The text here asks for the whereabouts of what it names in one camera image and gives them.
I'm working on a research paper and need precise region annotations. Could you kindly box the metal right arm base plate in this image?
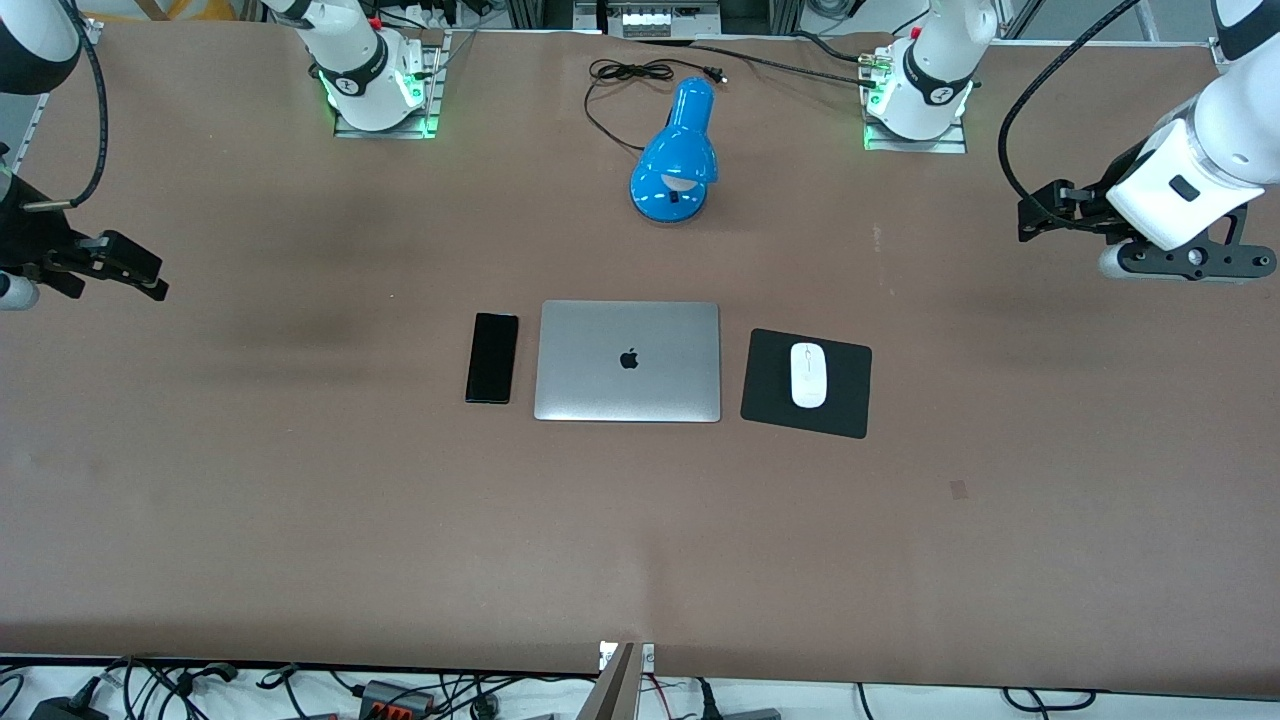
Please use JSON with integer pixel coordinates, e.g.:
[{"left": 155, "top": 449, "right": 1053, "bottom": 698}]
[{"left": 333, "top": 30, "right": 444, "bottom": 140}]

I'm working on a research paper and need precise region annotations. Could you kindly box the black power adapter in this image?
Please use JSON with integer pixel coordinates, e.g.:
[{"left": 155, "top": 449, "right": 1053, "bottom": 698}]
[{"left": 28, "top": 694, "right": 109, "bottom": 720}]

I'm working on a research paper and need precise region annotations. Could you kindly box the black cable bundle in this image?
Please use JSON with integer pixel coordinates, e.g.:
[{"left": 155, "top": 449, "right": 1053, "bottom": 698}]
[{"left": 95, "top": 655, "right": 241, "bottom": 720}]

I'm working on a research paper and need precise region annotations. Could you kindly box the black phone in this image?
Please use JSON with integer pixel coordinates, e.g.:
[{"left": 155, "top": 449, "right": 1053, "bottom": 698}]
[{"left": 465, "top": 312, "right": 520, "bottom": 406}]

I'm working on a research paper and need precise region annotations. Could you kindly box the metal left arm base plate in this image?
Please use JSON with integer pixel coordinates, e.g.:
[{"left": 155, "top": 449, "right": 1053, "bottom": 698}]
[{"left": 862, "top": 48, "right": 969, "bottom": 155}]

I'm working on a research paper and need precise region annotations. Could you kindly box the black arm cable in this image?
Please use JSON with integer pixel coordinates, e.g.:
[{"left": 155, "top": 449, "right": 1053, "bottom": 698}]
[
  {"left": 22, "top": 0, "right": 110, "bottom": 213},
  {"left": 997, "top": 0, "right": 1143, "bottom": 206}
]

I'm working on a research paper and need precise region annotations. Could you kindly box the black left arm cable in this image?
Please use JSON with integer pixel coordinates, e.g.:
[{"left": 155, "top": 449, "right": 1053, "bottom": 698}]
[{"left": 997, "top": 0, "right": 1143, "bottom": 206}]

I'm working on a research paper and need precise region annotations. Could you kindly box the aluminium corner rail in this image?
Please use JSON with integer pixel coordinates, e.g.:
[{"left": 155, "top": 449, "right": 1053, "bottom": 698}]
[{"left": 18, "top": 20, "right": 103, "bottom": 147}]

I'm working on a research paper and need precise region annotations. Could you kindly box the grey box with orange connectors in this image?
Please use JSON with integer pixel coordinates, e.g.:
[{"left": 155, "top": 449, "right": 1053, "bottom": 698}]
[{"left": 358, "top": 679, "right": 438, "bottom": 720}]

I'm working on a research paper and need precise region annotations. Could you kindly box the thick black braided cable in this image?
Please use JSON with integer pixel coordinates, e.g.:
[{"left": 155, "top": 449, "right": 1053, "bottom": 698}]
[{"left": 640, "top": 38, "right": 883, "bottom": 91}]

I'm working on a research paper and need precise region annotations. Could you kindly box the white computer mouse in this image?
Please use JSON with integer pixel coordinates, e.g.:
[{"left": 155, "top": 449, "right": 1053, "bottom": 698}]
[{"left": 790, "top": 342, "right": 829, "bottom": 410}]

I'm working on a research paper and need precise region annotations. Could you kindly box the black mouse pad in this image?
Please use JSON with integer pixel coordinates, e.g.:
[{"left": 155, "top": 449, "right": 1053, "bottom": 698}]
[{"left": 740, "top": 328, "right": 873, "bottom": 440}]

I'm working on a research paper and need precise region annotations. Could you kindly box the black looped floor cable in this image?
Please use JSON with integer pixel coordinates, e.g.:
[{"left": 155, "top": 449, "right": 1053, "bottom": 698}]
[{"left": 1000, "top": 687, "right": 1099, "bottom": 717}]

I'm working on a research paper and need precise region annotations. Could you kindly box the black lamp power cord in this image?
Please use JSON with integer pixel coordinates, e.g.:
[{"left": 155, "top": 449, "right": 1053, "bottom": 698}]
[{"left": 583, "top": 58, "right": 728, "bottom": 153}]

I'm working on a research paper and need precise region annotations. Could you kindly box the blue desk lamp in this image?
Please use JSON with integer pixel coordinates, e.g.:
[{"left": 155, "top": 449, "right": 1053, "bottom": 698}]
[{"left": 629, "top": 77, "right": 720, "bottom": 225}]

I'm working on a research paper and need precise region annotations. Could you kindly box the aluminium post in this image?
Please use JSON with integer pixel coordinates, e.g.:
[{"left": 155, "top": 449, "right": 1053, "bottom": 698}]
[{"left": 576, "top": 641, "right": 657, "bottom": 720}]

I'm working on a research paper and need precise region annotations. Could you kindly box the silver laptop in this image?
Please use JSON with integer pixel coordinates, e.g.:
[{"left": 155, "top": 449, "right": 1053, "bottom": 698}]
[{"left": 533, "top": 300, "right": 723, "bottom": 424}]

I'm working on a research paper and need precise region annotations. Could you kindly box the white power strip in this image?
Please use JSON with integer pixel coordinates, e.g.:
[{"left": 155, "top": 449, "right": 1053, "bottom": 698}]
[{"left": 620, "top": 3, "right": 723, "bottom": 39}]

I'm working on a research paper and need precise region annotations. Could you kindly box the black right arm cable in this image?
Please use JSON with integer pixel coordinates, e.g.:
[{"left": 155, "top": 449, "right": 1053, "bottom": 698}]
[{"left": 22, "top": 0, "right": 110, "bottom": 213}]

